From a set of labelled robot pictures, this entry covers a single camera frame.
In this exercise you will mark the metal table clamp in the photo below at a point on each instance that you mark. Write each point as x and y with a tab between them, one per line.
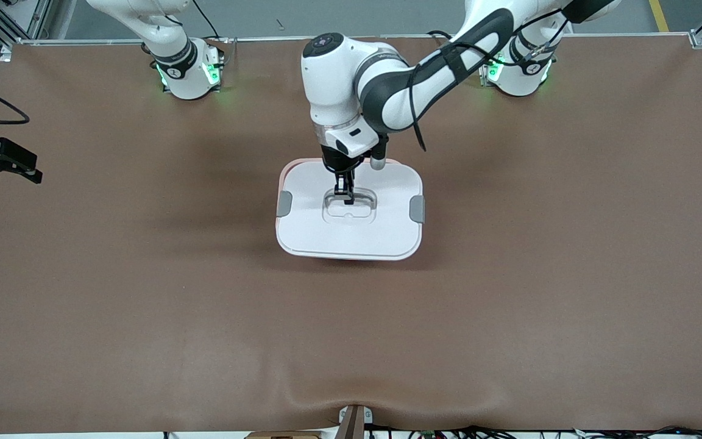
354	421

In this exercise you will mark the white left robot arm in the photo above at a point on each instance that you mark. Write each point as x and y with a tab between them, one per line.
339	79

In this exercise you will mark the translucent white box base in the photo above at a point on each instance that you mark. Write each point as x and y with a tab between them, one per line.
305	160

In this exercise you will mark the brown table cover sheet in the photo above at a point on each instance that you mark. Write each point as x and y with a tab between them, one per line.
144	341

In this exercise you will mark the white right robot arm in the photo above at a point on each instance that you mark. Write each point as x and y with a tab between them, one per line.
174	42

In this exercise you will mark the brown cardboard piece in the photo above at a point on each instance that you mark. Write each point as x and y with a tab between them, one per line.
284	435

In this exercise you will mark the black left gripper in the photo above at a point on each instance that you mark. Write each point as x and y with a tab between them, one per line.
334	161

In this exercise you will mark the white box lid grey clips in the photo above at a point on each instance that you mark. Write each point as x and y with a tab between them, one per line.
308	231

